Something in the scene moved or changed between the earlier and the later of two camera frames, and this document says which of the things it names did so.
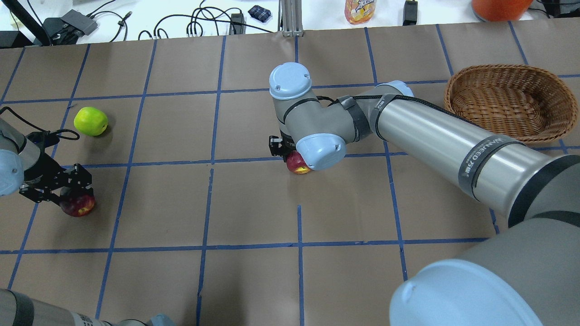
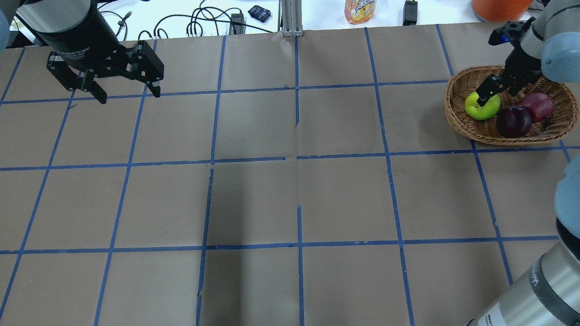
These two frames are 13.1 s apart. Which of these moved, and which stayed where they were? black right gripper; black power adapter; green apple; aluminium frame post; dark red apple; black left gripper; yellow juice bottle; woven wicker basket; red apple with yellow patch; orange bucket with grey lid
Moved: dark red apple; red apple with yellow patch; green apple; black left gripper; black right gripper
Stayed: woven wicker basket; yellow juice bottle; aluminium frame post; orange bucket with grey lid; black power adapter
